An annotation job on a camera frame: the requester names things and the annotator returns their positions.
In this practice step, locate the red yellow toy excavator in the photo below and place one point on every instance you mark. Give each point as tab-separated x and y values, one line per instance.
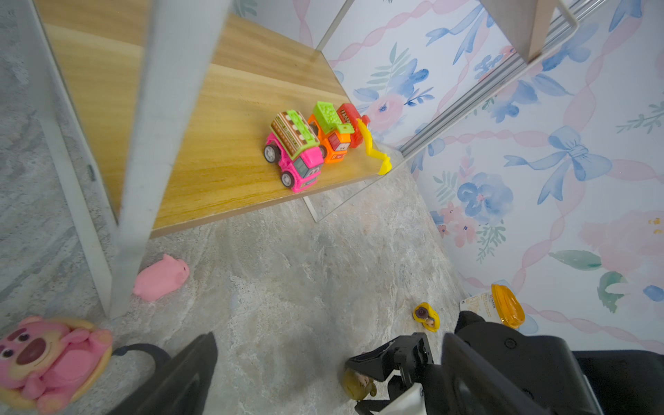
363	136

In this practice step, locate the white frame wooden two-tier shelf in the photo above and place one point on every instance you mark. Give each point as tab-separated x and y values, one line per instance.
122	114

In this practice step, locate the black yellow shark toy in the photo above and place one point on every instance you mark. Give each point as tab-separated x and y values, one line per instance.
159	356

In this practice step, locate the green orange toy truck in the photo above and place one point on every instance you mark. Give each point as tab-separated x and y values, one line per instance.
333	134

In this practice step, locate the orange lid plastic cup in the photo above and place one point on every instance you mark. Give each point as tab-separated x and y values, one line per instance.
497	305

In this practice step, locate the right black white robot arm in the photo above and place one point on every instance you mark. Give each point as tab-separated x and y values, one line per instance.
623	381

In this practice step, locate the pink bear donut toy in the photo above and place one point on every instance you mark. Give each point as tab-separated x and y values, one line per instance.
46	364

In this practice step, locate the olive hair doll head toy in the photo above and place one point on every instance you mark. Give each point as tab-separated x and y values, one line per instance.
358	386

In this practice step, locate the pink toy car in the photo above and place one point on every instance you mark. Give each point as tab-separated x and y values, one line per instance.
294	148

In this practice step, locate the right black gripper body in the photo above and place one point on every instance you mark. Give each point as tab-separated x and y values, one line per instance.
543	367

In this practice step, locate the pink pig toy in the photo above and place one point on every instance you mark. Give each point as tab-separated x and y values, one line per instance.
165	276

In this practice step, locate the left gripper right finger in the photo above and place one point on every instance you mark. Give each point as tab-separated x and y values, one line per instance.
473	386

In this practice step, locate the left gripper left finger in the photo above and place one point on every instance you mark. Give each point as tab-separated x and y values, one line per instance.
181	386

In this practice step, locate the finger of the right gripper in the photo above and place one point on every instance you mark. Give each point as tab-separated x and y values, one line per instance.
409	354
371	407

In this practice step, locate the yellow figure toy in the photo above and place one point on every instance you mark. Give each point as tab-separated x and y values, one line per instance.
425	315

